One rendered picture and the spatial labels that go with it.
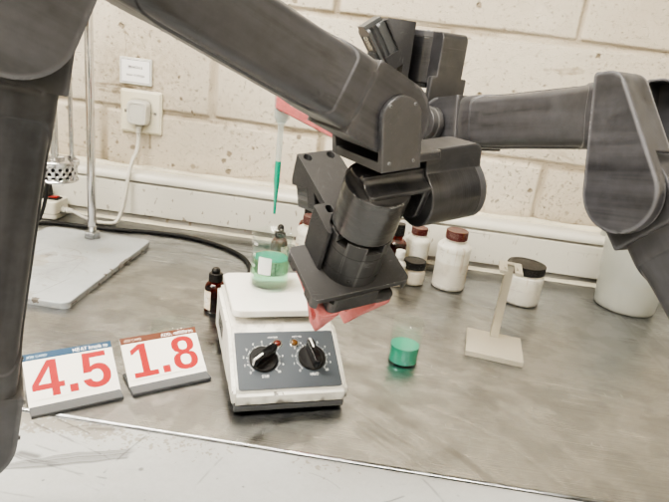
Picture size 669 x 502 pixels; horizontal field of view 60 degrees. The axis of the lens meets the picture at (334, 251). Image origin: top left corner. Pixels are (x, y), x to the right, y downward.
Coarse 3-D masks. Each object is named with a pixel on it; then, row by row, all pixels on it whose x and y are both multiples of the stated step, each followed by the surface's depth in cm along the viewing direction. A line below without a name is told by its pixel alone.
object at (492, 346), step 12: (504, 264) 82; (516, 264) 83; (504, 276) 83; (504, 288) 84; (504, 300) 84; (492, 324) 86; (468, 336) 85; (480, 336) 86; (492, 336) 86; (504, 336) 87; (468, 348) 82; (480, 348) 82; (492, 348) 83; (504, 348) 83; (516, 348) 84; (492, 360) 81; (504, 360) 80; (516, 360) 80
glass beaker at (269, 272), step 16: (256, 240) 71; (272, 240) 70; (288, 240) 71; (256, 256) 71; (272, 256) 70; (256, 272) 72; (272, 272) 71; (288, 272) 73; (256, 288) 72; (272, 288) 72
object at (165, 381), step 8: (200, 352) 70; (200, 368) 69; (128, 376) 65; (152, 376) 66; (160, 376) 66; (168, 376) 67; (176, 376) 67; (184, 376) 67; (192, 376) 67; (200, 376) 68; (208, 376) 68; (128, 384) 64; (136, 384) 64; (144, 384) 65; (152, 384) 65; (160, 384) 65; (168, 384) 65; (176, 384) 66; (184, 384) 66; (136, 392) 63; (144, 392) 64
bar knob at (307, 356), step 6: (312, 342) 65; (306, 348) 66; (312, 348) 65; (318, 348) 67; (300, 354) 66; (306, 354) 66; (312, 354) 65; (318, 354) 65; (324, 354) 66; (300, 360) 65; (306, 360) 65; (312, 360) 65; (318, 360) 64; (324, 360) 66; (306, 366) 65; (312, 366) 65; (318, 366) 65
